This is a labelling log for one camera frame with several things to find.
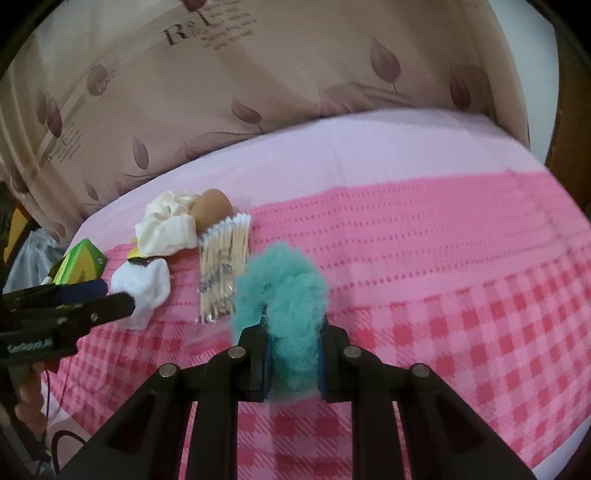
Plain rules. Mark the pink checked tablecloth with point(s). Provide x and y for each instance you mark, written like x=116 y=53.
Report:
x=415 y=254

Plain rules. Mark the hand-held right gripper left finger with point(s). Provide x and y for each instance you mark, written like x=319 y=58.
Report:
x=265 y=364

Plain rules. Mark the beige leaf print curtain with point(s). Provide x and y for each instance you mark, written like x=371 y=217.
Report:
x=277 y=69

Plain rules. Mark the grey plastic bag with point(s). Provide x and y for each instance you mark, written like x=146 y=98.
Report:
x=37 y=254

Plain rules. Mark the person's left hand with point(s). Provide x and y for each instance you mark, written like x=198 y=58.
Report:
x=30 y=401

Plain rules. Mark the white sock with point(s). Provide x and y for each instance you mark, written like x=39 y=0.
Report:
x=147 y=281

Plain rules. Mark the brown egg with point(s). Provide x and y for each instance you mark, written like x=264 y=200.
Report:
x=210 y=207

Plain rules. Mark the cotton swab packet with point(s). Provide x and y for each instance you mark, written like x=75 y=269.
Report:
x=221 y=263

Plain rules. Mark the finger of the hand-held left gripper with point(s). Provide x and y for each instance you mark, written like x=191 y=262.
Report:
x=111 y=307
x=78 y=290

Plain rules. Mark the green tissue box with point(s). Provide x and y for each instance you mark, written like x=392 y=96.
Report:
x=78 y=263

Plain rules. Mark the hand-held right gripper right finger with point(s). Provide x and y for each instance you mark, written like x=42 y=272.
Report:
x=323 y=369

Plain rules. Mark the teal fluffy scrunchie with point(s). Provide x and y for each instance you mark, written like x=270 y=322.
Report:
x=281 y=295

